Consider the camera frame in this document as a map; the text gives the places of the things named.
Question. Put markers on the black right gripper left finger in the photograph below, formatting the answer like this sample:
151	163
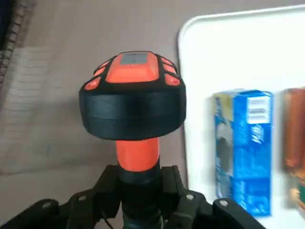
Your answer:
104	205

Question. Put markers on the orange black barcode scanner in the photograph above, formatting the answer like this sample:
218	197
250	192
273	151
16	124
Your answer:
133	112

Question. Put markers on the cream plastic tray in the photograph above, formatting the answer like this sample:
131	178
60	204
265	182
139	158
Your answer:
226	52

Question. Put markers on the blue Oreo cookie box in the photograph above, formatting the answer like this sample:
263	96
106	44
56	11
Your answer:
247	152

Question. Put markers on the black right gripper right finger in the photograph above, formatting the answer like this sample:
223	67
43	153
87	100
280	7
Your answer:
181	207

